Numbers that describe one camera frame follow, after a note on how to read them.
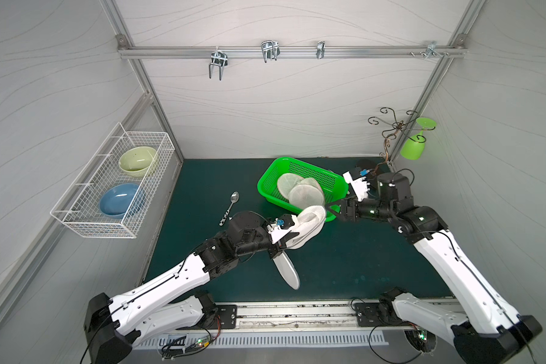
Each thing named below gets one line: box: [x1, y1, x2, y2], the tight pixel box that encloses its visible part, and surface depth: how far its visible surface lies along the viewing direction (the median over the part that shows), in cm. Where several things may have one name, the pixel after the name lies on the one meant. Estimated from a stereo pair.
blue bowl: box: [98, 182, 139, 219], surface depth 65 cm
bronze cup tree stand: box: [367, 106, 437, 176], surface depth 93 cm
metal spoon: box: [218, 191, 240, 227], surface depth 106 cm
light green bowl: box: [119, 145, 157, 178], surface depth 73 cm
